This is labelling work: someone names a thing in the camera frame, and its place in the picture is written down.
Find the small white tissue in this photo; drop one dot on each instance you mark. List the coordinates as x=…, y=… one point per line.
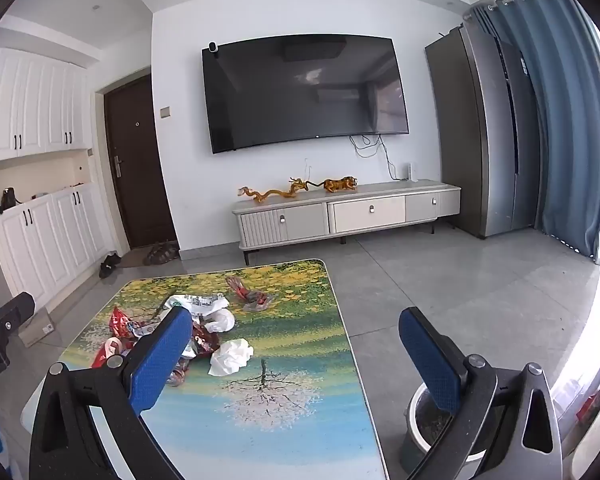
x=221, y=321

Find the orange tiger figurine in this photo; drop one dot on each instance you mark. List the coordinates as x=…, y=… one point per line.
x=339, y=185

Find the white router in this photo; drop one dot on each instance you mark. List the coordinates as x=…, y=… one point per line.
x=412, y=172

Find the small white camera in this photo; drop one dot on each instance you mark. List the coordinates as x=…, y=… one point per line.
x=213, y=47

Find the brown sandals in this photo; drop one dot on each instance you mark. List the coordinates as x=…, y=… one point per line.
x=161, y=254

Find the brown yellow snack bag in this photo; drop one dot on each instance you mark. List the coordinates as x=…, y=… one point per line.
x=204, y=341

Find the grey waste bin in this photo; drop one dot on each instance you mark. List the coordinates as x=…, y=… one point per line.
x=430, y=430

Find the silver wrapper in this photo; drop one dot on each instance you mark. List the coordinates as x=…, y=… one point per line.
x=145, y=330

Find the blue curtain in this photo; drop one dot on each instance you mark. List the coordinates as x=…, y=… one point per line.
x=565, y=125

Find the landscape print coffee table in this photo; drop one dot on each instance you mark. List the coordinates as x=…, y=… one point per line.
x=290, y=410

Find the black shoe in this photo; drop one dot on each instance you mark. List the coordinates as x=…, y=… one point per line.
x=109, y=265

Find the black bag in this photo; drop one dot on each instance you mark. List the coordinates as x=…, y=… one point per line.
x=6, y=200

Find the dark brown door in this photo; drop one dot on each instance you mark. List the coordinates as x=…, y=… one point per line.
x=140, y=170

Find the crumpled clear red wrapper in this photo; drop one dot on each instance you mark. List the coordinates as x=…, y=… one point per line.
x=179, y=372

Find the grey refrigerator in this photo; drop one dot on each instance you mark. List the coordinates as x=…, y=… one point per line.
x=485, y=135

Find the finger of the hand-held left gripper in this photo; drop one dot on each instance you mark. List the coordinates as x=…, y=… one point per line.
x=12, y=311

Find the white blue printed wrapper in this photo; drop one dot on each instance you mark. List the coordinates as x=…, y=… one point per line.
x=197, y=304

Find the black curved television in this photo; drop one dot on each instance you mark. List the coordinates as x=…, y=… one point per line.
x=305, y=92

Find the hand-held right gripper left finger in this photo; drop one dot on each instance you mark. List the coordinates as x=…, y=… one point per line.
x=162, y=355

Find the white base cabinet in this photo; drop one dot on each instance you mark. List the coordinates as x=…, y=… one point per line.
x=55, y=245

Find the white wall cabinet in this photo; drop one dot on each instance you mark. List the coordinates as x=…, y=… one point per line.
x=35, y=105

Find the large white tissue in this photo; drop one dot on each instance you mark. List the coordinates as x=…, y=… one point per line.
x=232, y=355

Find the cardboard box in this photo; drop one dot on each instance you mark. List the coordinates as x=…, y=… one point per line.
x=35, y=329

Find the red white snack bag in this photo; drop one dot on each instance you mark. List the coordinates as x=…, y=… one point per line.
x=105, y=352

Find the long clear red wrapper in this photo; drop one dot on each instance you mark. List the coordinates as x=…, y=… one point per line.
x=250, y=296

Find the orange dragon figurine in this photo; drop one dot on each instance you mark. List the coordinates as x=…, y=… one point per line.
x=275, y=193

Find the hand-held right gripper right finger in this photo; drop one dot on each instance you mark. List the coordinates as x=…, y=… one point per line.
x=430, y=360

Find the wall switch panel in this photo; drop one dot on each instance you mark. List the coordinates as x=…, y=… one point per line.
x=165, y=112

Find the grey television stand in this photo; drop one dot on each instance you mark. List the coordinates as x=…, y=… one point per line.
x=350, y=212

